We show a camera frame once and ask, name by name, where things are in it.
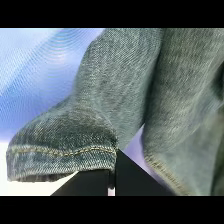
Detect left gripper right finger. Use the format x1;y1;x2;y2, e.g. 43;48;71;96
114;149;175;197

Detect blue jeans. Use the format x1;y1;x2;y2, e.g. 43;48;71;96
5;28;224;197

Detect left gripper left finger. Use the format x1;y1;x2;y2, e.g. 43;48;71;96
50;169;111;197

